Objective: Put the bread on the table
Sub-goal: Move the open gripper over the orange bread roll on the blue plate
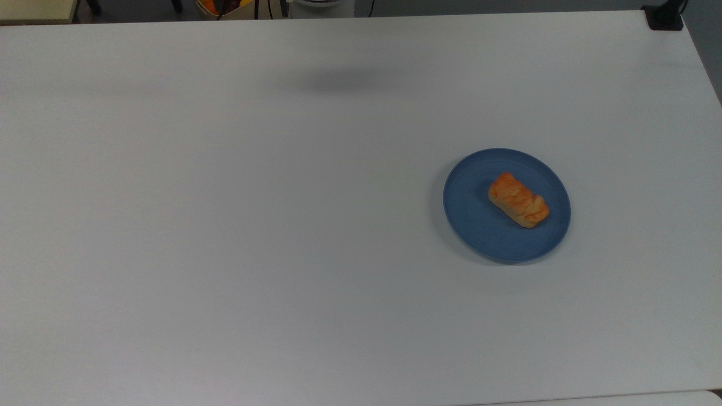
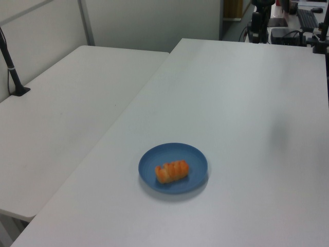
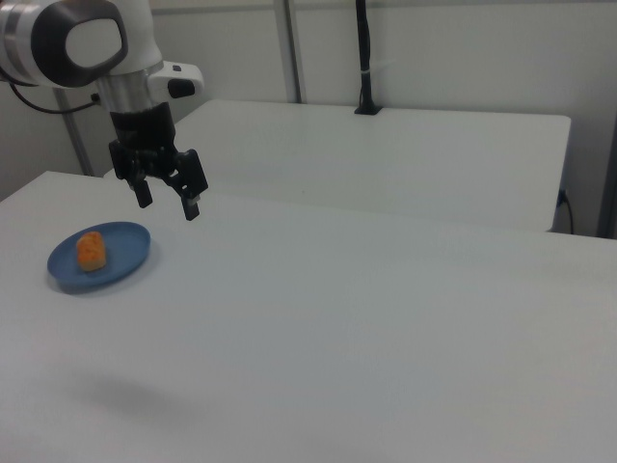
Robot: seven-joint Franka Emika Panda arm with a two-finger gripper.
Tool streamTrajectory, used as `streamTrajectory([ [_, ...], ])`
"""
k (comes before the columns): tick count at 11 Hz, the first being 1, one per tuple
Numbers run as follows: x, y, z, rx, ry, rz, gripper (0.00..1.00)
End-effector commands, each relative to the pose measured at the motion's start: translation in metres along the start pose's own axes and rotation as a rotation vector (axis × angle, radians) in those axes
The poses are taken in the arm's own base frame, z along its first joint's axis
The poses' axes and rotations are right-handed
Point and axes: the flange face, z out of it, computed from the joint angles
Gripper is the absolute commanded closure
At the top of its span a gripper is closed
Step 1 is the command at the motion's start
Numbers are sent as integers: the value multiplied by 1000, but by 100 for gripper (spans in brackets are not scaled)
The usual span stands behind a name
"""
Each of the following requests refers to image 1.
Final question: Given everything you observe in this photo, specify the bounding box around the orange glazed bread roll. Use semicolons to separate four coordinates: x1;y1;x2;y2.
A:
488;172;550;229

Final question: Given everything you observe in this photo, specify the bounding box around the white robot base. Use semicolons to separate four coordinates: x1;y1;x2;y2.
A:
290;0;356;19

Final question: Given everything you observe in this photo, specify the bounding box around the blue round plate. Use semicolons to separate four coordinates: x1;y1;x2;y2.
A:
443;148;571;264

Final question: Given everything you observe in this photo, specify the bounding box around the orange and yellow object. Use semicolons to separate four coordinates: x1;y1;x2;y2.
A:
196;0;254;20

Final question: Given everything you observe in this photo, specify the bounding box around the beige wooden table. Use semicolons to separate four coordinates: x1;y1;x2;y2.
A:
0;0;80;25

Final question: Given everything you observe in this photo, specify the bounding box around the black camera stand clamp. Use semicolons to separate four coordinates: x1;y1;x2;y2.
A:
642;0;689;31

